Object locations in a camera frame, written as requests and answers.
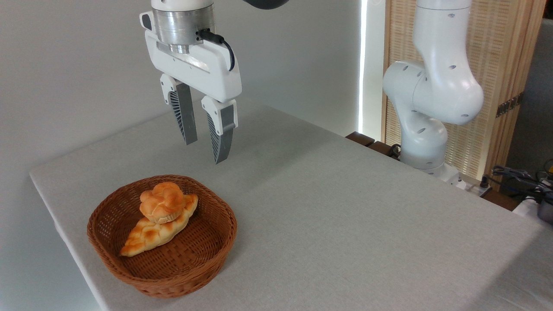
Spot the round golden bread bun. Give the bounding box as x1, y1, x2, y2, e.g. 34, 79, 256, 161
139, 181, 187, 225

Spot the dark brown wooden furniture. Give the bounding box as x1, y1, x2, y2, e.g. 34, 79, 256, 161
345, 131, 403, 161

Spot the brown woven wicker basket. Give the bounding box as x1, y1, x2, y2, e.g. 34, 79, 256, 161
87, 175, 238, 299

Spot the black cable bundle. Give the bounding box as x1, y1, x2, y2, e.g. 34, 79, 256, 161
480, 161, 553, 204

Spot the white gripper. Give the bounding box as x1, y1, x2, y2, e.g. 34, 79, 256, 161
139, 10, 243, 165

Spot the long braided bread loaf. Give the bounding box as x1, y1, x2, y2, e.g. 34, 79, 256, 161
120, 193, 199, 258

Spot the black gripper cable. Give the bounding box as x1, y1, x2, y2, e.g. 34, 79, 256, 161
197, 29, 236, 72

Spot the white power strip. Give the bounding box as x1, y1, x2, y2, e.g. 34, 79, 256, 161
457, 176, 494, 197

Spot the wooden slatted folding screen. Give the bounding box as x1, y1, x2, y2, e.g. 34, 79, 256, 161
381, 0, 547, 183

